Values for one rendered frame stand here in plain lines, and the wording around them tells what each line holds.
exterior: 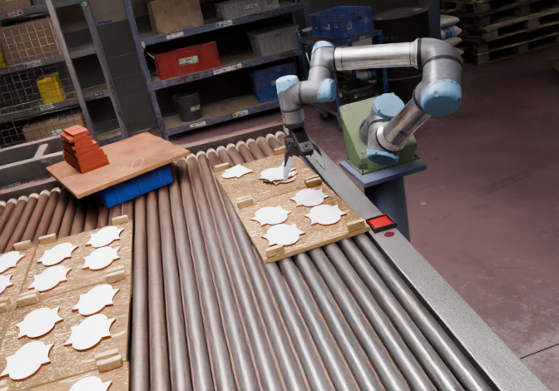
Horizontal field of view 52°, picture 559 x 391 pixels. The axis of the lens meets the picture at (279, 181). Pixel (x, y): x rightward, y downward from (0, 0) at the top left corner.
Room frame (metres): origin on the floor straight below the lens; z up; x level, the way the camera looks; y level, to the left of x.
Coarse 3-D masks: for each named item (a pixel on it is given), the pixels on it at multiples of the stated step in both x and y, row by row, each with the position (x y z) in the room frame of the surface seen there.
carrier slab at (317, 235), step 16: (256, 208) 1.86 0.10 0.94; (288, 208) 1.81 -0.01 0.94; (304, 208) 1.78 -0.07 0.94; (256, 224) 1.74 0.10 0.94; (288, 224) 1.69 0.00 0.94; (304, 224) 1.67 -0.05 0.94; (336, 224) 1.62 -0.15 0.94; (256, 240) 1.62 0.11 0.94; (304, 240) 1.56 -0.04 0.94; (320, 240) 1.54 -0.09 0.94; (336, 240) 1.54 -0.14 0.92; (288, 256) 1.51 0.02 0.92
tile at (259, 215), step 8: (264, 208) 1.83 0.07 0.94; (272, 208) 1.81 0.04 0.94; (280, 208) 1.80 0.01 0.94; (256, 216) 1.77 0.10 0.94; (264, 216) 1.76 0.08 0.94; (272, 216) 1.75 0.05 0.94; (280, 216) 1.74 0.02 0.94; (264, 224) 1.71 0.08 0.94; (272, 224) 1.70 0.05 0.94; (280, 224) 1.70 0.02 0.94
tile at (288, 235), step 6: (270, 228) 1.67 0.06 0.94; (276, 228) 1.66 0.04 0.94; (282, 228) 1.65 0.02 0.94; (288, 228) 1.65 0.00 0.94; (294, 228) 1.64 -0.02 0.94; (270, 234) 1.63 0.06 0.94; (276, 234) 1.62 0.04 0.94; (282, 234) 1.61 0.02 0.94; (288, 234) 1.61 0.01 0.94; (294, 234) 1.60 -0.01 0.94; (300, 234) 1.59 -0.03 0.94; (270, 240) 1.59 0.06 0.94; (276, 240) 1.58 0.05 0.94; (282, 240) 1.57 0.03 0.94; (288, 240) 1.56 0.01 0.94; (294, 240) 1.56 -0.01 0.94; (270, 246) 1.56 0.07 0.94
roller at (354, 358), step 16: (240, 144) 2.64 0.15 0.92; (304, 256) 1.49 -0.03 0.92; (304, 272) 1.42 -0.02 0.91; (320, 288) 1.31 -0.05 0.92; (320, 304) 1.25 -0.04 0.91; (336, 320) 1.16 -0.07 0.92; (336, 336) 1.12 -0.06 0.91; (352, 336) 1.10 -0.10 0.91; (352, 352) 1.04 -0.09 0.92; (352, 368) 1.00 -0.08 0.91; (368, 368) 0.98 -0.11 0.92; (368, 384) 0.93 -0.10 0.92
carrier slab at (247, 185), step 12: (276, 156) 2.33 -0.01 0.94; (252, 168) 2.25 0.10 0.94; (264, 168) 2.22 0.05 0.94; (300, 168) 2.14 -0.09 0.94; (228, 180) 2.18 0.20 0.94; (240, 180) 2.15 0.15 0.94; (252, 180) 2.12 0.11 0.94; (300, 180) 2.03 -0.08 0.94; (228, 192) 2.05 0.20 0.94; (240, 192) 2.02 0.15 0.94; (252, 192) 2.00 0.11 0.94; (264, 192) 1.98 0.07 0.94; (276, 192) 1.96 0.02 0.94; (288, 192) 1.94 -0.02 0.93
